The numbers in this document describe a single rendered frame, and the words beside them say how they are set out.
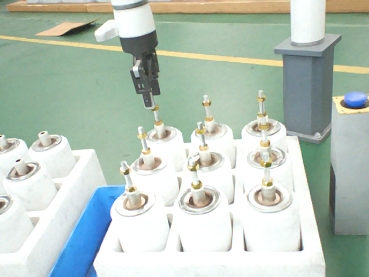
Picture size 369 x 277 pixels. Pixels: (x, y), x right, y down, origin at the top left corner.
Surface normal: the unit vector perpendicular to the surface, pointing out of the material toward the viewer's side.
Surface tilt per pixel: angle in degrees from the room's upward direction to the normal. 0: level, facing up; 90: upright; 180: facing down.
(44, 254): 90
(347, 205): 90
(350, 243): 0
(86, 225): 88
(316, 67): 90
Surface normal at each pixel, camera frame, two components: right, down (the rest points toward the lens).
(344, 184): -0.14, 0.52
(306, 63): -0.62, 0.48
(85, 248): 0.97, -0.11
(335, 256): -0.17, -0.85
